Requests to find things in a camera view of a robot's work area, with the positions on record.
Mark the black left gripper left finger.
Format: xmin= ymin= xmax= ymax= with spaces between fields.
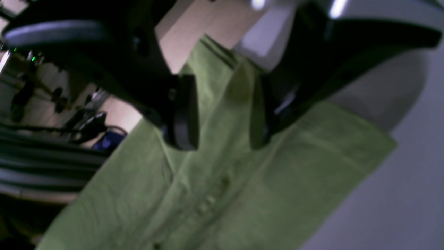
xmin=2 ymin=0 xmax=199 ymax=150

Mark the green T-shirt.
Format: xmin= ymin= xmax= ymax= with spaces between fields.
xmin=37 ymin=35 xmax=395 ymax=250

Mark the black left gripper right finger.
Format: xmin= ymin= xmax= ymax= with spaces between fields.
xmin=249 ymin=0 xmax=442 ymax=149

